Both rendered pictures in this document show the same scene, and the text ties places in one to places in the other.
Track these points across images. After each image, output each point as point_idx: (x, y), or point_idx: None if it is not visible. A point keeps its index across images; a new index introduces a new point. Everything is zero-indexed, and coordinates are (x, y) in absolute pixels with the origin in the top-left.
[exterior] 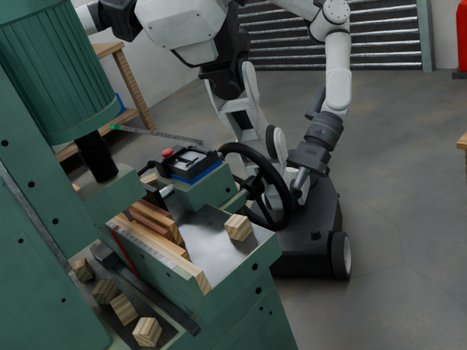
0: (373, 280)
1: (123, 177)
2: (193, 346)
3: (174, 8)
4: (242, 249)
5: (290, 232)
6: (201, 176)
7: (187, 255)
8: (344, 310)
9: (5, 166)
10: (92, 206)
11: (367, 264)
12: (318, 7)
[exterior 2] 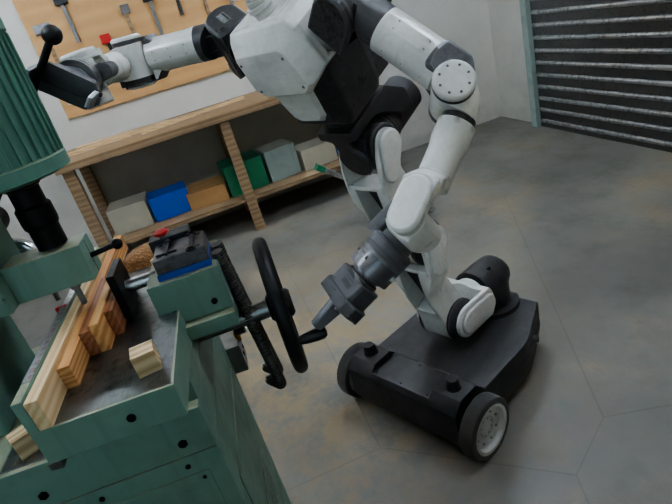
0: (516, 480)
1: (60, 252)
2: (69, 478)
3: (259, 46)
4: (127, 389)
5: (431, 367)
6: (176, 275)
7: (71, 372)
8: (452, 502)
9: None
10: (16, 277)
11: (523, 454)
12: (432, 71)
